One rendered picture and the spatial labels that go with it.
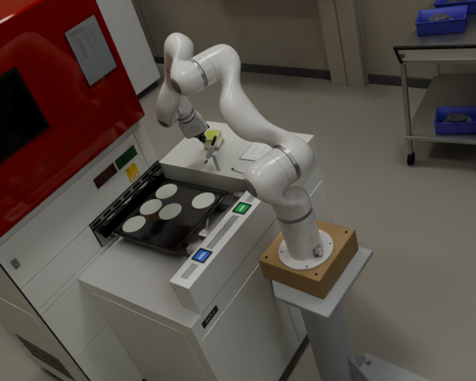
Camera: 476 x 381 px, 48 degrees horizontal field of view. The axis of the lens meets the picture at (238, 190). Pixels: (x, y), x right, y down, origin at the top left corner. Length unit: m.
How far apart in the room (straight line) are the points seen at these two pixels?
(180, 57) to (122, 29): 3.63
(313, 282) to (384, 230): 1.47
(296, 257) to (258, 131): 0.46
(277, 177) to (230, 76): 0.35
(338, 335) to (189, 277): 0.63
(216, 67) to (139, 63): 3.80
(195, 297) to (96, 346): 0.78
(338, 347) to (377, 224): 1.23
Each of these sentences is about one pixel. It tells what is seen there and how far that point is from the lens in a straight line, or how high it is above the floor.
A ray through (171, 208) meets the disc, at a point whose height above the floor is 0.90.
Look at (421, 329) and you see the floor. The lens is 2.74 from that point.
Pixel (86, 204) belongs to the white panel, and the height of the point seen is 1.06.
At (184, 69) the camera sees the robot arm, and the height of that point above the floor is 1.59.
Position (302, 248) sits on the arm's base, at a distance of 1.77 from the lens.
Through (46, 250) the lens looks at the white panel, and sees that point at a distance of 2.18.
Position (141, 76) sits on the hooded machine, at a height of 0.20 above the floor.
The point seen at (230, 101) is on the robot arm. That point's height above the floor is 1.48.
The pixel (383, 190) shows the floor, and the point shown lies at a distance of 3.46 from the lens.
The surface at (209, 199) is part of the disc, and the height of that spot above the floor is 0.90.
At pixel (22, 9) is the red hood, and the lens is 1.98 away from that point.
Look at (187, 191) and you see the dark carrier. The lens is 2.32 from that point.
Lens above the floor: 2.21
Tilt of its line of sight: 36 degrees down
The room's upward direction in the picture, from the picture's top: 19 degrees counter-clockwise
